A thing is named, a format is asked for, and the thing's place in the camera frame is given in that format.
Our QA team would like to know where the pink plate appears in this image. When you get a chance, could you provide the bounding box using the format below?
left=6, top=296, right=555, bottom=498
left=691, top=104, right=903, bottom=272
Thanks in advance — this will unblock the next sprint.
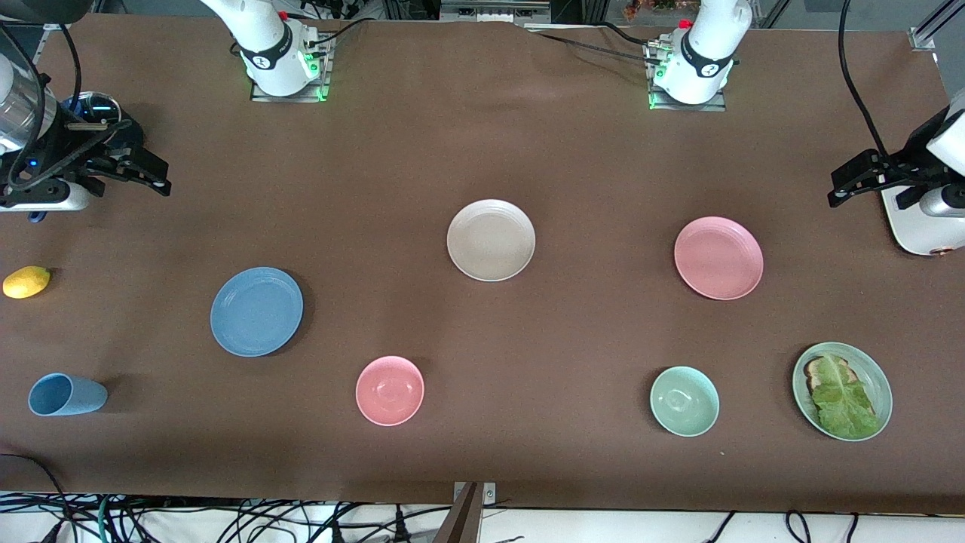
left=674, top=216, right=764, bottom=301

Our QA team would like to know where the blue plate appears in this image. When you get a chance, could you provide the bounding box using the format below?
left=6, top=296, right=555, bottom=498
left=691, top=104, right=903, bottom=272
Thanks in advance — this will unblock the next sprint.
left=210, top=266, right=305, bottom=357

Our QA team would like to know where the dark blue saucepan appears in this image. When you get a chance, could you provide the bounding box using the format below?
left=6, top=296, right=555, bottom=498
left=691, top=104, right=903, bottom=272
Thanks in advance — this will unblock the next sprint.
left=29, top=106, right=146, bottom=224

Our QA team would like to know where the glass saucepan lid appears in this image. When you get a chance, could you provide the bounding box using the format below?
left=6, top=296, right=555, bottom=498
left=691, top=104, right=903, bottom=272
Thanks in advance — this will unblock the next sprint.
left=60, top=90, right=121, bottom=127

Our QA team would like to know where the white toaster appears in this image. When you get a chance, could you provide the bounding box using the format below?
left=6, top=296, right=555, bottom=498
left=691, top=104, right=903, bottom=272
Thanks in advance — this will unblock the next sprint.
left=882, top=185, right=965, bottom=257

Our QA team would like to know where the yellow lemon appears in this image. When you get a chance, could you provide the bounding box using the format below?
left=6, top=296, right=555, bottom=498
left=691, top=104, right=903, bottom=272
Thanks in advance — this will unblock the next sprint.
left=2, top=265, right=52, bottom=299

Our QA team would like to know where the toast slice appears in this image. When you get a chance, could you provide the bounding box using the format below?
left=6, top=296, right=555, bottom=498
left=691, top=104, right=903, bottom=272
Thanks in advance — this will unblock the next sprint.
left=804, top=356, right=859, bottom=393

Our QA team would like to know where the mint green plate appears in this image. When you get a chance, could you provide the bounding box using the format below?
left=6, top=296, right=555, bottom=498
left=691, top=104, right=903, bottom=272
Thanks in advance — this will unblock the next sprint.
left=792, top=342, right=893, bottom=443

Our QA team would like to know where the green lettuce leaf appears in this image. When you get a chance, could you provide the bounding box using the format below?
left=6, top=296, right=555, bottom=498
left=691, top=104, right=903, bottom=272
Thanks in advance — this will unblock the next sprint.
left=810, top=354, right=881, bottom=440

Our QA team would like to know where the blue cup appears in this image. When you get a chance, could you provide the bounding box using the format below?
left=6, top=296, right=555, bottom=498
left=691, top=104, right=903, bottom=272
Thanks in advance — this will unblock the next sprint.
left=28, top=373, right=109, bottom=417

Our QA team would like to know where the mint green bowl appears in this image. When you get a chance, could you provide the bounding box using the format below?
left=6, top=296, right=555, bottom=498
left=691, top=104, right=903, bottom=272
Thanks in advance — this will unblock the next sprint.
left=650, top=366, right=720, bottom=437

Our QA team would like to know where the pink bowl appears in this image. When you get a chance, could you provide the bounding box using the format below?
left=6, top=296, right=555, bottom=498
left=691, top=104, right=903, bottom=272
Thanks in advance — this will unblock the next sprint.
left=355, top=355, right=425, bottom=427

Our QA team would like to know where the beige plate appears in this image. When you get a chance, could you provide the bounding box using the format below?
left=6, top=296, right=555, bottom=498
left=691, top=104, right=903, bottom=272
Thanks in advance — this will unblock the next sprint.
left=446, top=199, right=537, bottom=283

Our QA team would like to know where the grey metal box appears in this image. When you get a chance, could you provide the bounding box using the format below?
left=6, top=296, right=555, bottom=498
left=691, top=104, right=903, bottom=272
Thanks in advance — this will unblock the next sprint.
left=441, top=0, right=551, bottom=23

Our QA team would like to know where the brown table cover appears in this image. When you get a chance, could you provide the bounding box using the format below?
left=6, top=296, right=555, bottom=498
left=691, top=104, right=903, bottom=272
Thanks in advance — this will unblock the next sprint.
left=0, top=14, right=965, bottom=515

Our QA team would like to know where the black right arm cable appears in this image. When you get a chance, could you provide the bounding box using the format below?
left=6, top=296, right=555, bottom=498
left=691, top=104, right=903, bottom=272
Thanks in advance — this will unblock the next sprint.
left=0, top=19, right=84, bottom=189

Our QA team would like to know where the aluminium frame rail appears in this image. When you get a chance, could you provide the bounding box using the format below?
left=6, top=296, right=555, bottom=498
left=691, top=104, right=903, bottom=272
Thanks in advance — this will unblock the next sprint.
left=30, top=23, right=72, bottom=55
left=908, top=0, right=965, bottom=52

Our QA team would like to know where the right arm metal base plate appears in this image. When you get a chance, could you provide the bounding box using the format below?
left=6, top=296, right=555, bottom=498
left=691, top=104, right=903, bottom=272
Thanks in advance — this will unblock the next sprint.
left=250, top=34, right=330, bottom=103

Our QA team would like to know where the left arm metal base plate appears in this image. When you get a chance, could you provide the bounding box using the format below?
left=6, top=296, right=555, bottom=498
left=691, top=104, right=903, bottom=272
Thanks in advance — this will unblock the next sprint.
left=645, top=41, right=728, bottom=112

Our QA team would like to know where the black right base cable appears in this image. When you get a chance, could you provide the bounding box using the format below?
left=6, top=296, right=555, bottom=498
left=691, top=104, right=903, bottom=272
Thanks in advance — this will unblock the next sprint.
left=305, top=17, right=374, bottom=48

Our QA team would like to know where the black base cable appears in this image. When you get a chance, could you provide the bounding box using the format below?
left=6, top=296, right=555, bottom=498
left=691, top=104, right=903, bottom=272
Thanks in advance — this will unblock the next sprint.
left=305, top=17, right=374, bottom=48
left=528, top=21, right=666, bottom=67

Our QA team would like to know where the black left base cable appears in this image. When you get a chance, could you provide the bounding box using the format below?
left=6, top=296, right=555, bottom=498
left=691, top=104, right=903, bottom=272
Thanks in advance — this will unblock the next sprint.
left=528, top=21, right=666, bottom=67

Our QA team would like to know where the dark camera post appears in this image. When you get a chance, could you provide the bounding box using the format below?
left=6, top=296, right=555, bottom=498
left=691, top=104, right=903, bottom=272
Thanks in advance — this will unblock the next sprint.
left=433, top=483, right=485, bottom=543

